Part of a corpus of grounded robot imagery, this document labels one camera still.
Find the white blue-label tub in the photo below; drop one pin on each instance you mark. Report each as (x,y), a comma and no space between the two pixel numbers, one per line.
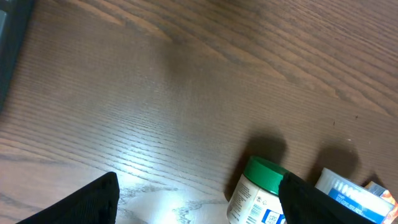
(353,197)

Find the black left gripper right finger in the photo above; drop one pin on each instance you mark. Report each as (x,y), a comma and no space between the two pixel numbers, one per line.
(302,203)

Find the grey plastic mesh basket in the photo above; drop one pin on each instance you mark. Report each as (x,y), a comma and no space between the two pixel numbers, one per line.
(15,15)

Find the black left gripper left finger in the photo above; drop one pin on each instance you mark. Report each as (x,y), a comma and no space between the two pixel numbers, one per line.
(95,203)

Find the green-lid jar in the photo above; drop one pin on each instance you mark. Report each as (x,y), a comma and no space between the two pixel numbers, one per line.
(255,199)

